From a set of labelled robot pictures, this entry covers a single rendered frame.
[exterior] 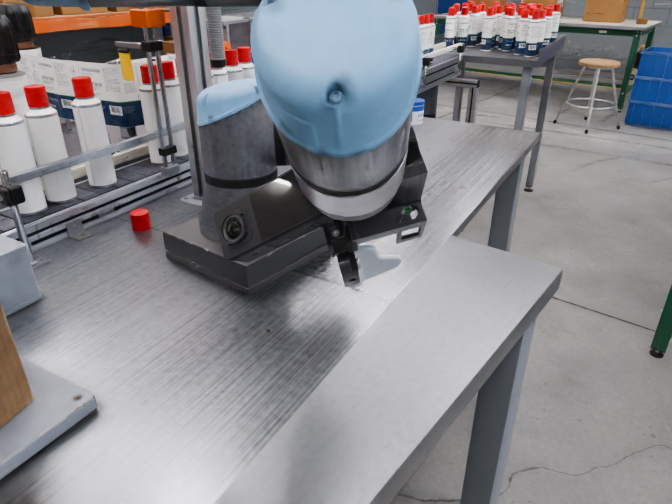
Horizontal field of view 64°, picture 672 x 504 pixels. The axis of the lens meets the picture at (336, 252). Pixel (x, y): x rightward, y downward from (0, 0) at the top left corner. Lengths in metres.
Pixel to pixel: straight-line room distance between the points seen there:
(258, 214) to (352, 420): 0.28
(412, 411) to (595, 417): 1.38
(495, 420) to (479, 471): 0.14
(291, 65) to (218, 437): 0.45
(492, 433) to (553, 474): 0.68
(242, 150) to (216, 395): 0.36
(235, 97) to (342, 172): 0.53
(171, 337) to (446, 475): 1.09
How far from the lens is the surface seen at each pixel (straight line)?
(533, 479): 1.72
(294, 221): 0.41
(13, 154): 1.04
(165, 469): 0.59
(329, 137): 0.25
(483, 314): 0.79
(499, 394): 1.02
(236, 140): 0.81
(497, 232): 1.77
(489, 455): 1.13
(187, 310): 0.80
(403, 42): 0.24
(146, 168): 1.24
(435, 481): 1.65
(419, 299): 0.81
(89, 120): 1.11
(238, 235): 0.43
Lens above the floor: 1.26
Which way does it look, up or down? 28 degrees down
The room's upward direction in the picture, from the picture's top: straight up
